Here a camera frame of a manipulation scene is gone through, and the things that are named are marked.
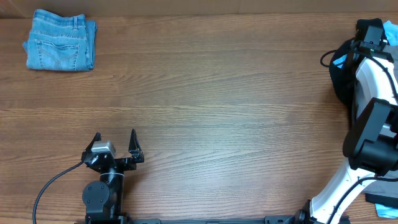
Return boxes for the light blue shirt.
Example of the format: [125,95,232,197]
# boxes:
[332,20,398,220]

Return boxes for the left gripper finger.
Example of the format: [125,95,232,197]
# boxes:
[128,129,142,154]
[85,132,101,152]

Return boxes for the left black cable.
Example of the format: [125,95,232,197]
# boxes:
[32,161,85,224]

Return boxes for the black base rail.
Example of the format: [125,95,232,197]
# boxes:
[74,215,351,224]

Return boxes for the grey shorts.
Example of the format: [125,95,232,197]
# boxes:
[356,45,397,198]

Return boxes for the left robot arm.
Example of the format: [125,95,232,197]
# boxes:
[82,130,144,223]

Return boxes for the folded blue denim jeans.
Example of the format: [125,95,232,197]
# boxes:
[23,9,97,72]

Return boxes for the black garment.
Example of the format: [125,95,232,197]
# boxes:
[328,18,398,210]

